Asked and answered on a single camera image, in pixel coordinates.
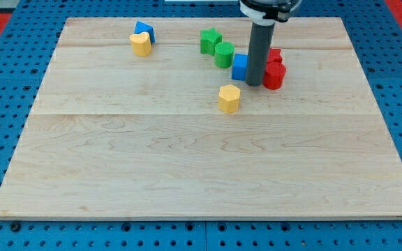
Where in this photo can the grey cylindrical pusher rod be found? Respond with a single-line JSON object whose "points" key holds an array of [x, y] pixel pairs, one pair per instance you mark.
{"points": [[258, 51]]}

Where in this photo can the white black robot wrist flange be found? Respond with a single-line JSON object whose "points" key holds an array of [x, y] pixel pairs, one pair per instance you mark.
{"points": [[268, 12]]}

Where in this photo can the blue cube block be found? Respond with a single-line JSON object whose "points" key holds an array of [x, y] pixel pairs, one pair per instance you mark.
{"points": [[239, 65]]}

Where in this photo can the yellow heart block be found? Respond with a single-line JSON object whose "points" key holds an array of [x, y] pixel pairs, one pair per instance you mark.
{"points": [[141, 44]]}

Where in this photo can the red star block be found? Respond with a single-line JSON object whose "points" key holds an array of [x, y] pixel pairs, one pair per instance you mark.
{"points": [[274, 55]]}

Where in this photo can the red cylinder block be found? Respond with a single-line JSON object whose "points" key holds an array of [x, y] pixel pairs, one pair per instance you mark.
{"points": [[274, 75]]}

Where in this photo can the green cylinder block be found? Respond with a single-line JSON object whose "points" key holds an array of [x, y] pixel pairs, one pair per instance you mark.
{"points": [[223, 54]]}

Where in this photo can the green star block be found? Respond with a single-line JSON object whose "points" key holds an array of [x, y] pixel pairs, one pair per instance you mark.
{"points": [[209, 38]]}

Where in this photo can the yellow hexagon block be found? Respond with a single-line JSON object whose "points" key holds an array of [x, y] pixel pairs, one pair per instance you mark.
{"points": [[228, 98]]}

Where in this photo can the blue triangle block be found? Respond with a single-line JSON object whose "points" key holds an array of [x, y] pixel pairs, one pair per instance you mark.
{"points": [[144, 27]]}

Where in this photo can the light wooden board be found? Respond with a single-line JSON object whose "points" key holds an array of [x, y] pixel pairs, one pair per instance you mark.
{"points": [[112, 136]]}

